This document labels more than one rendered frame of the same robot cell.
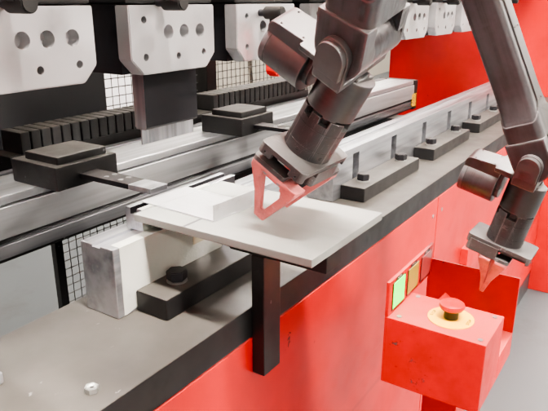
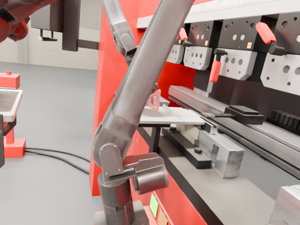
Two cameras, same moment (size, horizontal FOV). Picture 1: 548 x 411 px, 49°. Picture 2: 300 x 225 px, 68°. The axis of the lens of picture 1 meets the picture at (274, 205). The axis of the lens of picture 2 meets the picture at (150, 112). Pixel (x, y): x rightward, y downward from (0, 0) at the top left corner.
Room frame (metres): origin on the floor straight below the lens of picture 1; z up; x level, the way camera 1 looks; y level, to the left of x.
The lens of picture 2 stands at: (1.14, -0.66, 1.22)
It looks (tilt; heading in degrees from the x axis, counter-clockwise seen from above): 16 degrees down; 124
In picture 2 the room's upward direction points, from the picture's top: 8 degrees clockwise
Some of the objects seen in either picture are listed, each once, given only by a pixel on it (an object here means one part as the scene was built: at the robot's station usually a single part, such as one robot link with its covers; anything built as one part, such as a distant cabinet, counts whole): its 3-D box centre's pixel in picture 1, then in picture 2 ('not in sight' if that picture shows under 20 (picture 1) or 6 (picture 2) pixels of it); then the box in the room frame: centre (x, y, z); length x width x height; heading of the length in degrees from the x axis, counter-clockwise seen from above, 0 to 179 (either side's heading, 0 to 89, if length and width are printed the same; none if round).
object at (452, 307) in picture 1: (451, 311); not in sight; (0.86, -0.28, 0.79); 0.04 x 0.04 x 0.04
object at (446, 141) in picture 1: (443, 143); not in sight; (1.62, -0.46, 0.89); 0.30 x 0.05 x 0.03; 146
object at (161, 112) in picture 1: (166, 103); (202, 82); (0.81, 0.14, 1.13); 0.10 x 0.02 x 0.10; 146
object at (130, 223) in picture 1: (184, 199); (198, 120); (0.84, 0.13, 0.99); 0.20 x 0.03 x 0.03; 146
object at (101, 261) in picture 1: (199, 233); (199, 138); (0.86, 0.11, 0.92); 0.39 x 0.06 x 0.10; 146
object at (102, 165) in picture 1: (96, 170); (229, 113); (0.91, 0.27, 1.01); 0.26 x 0.12 x 0.05; 56
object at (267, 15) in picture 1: (271, 41); (218, 66); (0.91, 0.00, 1.20); 0.04 x 0.02 x 0.10; 56
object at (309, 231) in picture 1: (258, 216); (161, 114); (0.73, 0.02, 1.00); 0.26 x 0.18 x 0.01; 56
